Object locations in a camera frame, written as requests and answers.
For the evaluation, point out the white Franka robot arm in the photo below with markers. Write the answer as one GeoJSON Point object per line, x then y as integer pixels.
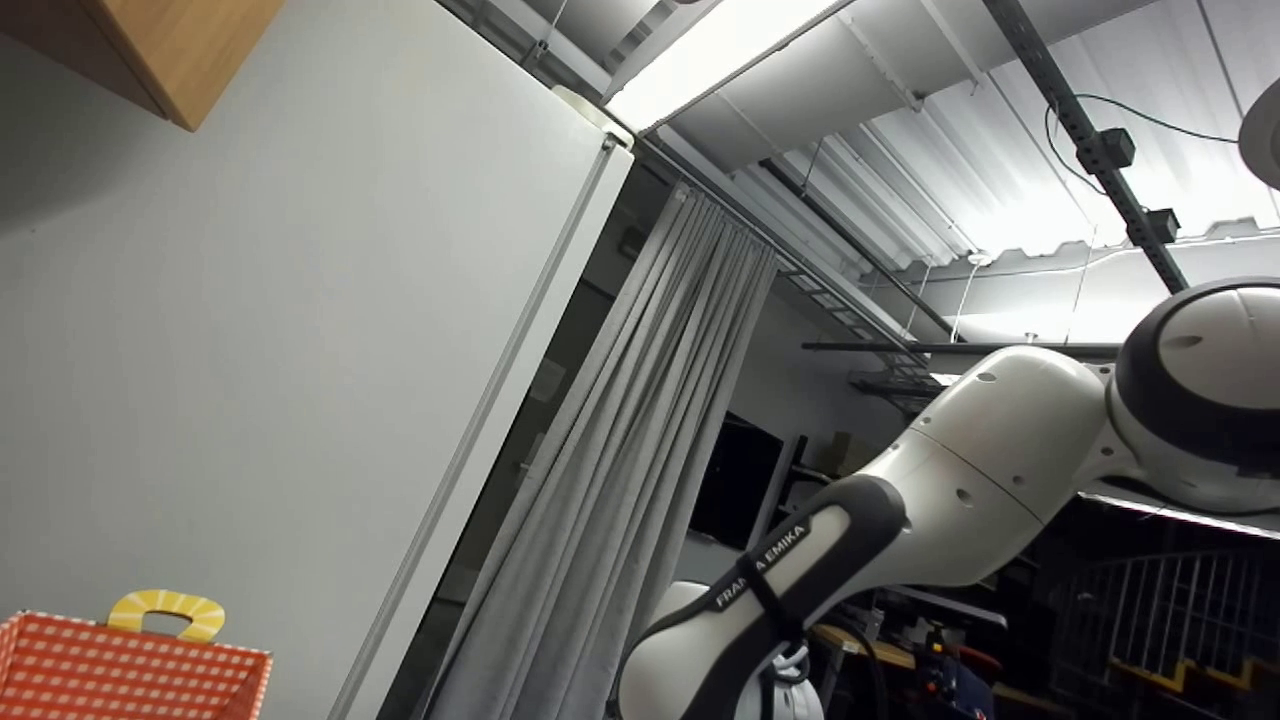
{"type": "Point", "coordinates": [1001, 440]}

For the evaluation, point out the grey pleated curtain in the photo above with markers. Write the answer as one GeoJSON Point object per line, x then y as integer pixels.
{"type": "Point", "coordinates": [642, 403]}

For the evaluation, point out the black monitor screen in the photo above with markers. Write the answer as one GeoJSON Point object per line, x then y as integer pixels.
{"type": "Point", "coordinates": [739, 472]}

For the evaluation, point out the long ceiling light fixture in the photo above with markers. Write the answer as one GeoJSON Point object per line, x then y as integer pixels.
{"type": "Point", "coordinates": [721, 60]}

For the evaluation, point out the wooden workbench top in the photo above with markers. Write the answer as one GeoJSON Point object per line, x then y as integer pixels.
{"type": "Point", "coordinates": [865, 643]}

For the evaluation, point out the black ceiling pole with clamps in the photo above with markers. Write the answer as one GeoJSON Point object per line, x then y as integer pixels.
{"type": "Point", "coordinates": [1100, 133]}

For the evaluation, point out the white metal railing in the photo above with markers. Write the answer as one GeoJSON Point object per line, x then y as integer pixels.
{"type": "Point", "coordinates": [1172, 614]}

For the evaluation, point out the red checkered yellow basket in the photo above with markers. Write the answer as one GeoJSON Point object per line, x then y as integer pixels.
{"type": "Point", "coordinates": [122, 673]}

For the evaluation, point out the round grey lamp head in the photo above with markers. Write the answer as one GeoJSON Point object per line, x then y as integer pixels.
{"type": "Point", "coordinates": [1265, 133]}

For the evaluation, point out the black horizontal rail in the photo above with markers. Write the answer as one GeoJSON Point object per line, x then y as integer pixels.
{"type": "Point", "coordinates": [881, 351]}

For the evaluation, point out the wide wooden wall cabinet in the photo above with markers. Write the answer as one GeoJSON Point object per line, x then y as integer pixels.
{"type": "Point", "coordinates": [175, 47]}

